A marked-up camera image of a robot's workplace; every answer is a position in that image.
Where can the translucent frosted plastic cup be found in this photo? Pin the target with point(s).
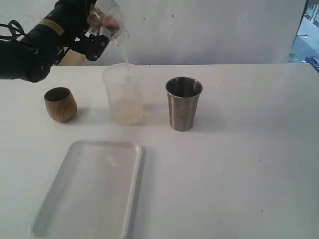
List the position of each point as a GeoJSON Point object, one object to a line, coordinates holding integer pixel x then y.
{"type": "Point", "coordinates": [123, 87]}

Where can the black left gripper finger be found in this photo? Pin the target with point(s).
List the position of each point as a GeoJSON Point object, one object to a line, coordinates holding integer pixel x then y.
{"type": "Point", "coordinates": [91, 46]}

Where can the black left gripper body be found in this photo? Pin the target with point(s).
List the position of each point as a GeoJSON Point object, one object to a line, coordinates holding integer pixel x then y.
{"type": "Point", "coordinates": [66, 23]}

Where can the clear graduated shaker cup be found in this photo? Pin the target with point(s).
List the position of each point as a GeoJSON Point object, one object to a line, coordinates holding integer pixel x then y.
{"type": "Point", "coordinates": [109, 7]}

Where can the stainless steel cup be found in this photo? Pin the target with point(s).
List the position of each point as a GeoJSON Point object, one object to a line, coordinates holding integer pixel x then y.
{"type": "Point", "coordinates": [183, 95]}

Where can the brown wooden cup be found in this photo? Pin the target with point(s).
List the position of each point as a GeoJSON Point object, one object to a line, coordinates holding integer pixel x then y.
{"type": "Point", "coordinates": [60, 104]}

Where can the clear strainer lid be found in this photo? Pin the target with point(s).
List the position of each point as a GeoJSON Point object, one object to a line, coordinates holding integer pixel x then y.
{"type": "Point", "coordinates": [119, 36]}

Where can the white rectangular tray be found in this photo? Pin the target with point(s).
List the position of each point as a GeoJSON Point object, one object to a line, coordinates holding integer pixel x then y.
{"type": "Point", "coordinates": [92, 194]}

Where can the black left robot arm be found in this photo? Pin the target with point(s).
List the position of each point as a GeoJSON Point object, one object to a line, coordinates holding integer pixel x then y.
{"type": "Point", "coordinates": [22, 55]}

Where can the wooden cubes and gold coins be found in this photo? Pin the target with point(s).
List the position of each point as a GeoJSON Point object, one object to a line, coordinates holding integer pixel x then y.
{"type": "Point", "coordinates": [97, 19]}

